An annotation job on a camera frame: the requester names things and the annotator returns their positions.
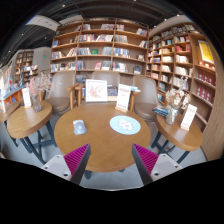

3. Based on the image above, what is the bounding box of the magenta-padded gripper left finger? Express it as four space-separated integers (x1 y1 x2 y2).
41 143 92 186

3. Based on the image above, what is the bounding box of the colourful book display stand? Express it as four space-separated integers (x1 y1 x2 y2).
0 64 26 113

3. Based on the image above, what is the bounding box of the small white sign card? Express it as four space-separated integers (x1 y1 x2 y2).
180 103 198 132
21 87 33 109

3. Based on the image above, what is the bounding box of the white framed floral picture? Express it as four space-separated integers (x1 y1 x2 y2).
85 78 109 103

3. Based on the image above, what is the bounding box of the stack of books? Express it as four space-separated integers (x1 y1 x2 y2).
152 105 171 118

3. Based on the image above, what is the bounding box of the round wooden side table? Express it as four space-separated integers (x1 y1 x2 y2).
151 113 204 164
6 99 58 164
0 99 22 148

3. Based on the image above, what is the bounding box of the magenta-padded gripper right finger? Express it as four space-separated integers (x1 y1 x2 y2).
131 143 184 187

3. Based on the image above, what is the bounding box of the dark upright book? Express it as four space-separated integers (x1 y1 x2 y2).
107 85 119 102

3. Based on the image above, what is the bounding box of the grey computer mouse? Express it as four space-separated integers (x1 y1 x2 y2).
72 119 88 136

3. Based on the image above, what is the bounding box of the round light blue mouse pad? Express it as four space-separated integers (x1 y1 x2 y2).
109 115 142 136

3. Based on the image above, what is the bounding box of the white hanging ceiling panel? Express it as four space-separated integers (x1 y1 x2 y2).
59 14 84 25
25 14 61 33

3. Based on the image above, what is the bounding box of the glass vase with pink flowers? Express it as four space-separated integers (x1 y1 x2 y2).
25 73 53 113

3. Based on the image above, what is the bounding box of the white and red sign card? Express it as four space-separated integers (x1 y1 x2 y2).
115 83 132 114

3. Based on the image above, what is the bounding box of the curved wooden bookshelf unit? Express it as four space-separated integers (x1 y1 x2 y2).
145 22 224 161

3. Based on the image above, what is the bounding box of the glass vase with beige flowers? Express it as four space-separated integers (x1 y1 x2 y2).
164 76 191 127

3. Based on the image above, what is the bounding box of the wide wooden bookshelf unit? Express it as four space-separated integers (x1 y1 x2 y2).
49 18 150 77

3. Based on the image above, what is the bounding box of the small distant bookshelf unit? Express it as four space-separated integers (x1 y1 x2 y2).
14 49 40 84

